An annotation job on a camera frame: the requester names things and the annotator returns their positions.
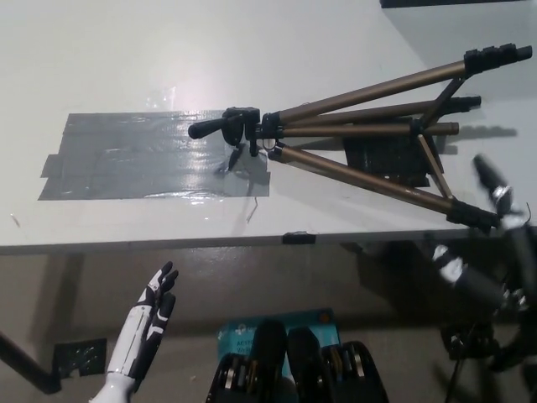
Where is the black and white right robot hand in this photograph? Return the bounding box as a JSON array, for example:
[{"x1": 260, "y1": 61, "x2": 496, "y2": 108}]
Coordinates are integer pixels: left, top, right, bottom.
[{"x1": 431, "y1": 245, "x2": 507, "y2": 314}]

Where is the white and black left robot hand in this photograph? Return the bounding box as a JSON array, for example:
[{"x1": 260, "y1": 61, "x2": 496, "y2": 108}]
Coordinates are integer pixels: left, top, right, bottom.
[{"x1": 104, "y1": 260, "x2": 180, "y2": 382}]

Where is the bronze and black camera tripod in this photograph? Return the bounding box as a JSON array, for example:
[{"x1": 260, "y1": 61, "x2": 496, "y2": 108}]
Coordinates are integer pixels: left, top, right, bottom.
[{"x1": 187, "y1": 41, "x2": 533, "y2": 232}]

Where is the black stand base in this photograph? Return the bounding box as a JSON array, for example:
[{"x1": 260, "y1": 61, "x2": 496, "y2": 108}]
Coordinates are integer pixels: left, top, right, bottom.
[{"x1": 440, "y1": 322, "x2": 537, "y2": 374}]

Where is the black metal table leg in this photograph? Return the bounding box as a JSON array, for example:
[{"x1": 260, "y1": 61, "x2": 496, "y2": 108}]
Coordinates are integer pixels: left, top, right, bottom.
[{"x1": 0, "y1": 327, "x2": 64, "y2": 395}]

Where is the teal wifi adapter box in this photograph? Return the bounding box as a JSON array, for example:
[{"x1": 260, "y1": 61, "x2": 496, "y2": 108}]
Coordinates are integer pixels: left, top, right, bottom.
[{"x1": 216, "y1": 308, "x2": 341, "y2": 379}]

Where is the black tape patch on table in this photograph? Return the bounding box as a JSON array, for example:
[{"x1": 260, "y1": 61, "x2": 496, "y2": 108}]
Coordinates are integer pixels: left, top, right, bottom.
[{"x1": 341, "y1": 133, "x2": 446, "y2": 190}]

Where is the clear tape piece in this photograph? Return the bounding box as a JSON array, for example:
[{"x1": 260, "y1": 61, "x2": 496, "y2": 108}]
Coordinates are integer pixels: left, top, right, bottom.
[{"x1": 144, "y1": 86, "x2": 177, "y2": 108}]

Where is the grey duct tape patch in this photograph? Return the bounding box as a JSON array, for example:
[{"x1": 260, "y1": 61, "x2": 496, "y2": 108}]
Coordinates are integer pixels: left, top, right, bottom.
[{"x1": 36, "y1": 107, "x2": 274, "y2": 202}]

